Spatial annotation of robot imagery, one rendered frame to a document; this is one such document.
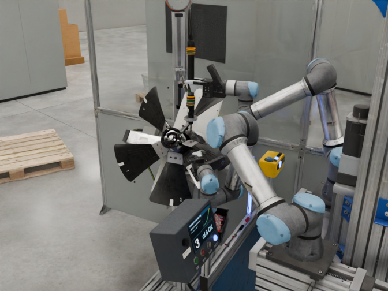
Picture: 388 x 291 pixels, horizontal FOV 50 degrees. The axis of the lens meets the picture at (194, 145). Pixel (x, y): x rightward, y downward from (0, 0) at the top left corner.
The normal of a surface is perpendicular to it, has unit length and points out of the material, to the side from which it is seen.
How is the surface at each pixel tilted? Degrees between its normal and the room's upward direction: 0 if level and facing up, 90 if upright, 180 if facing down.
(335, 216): 90
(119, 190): 90
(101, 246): 0
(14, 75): 90
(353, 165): 90
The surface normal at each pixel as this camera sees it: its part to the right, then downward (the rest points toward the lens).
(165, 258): -0.47, 0.34
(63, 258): 0.00, -0.92
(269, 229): -0.77, 0.32
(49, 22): 0.71, 0.28
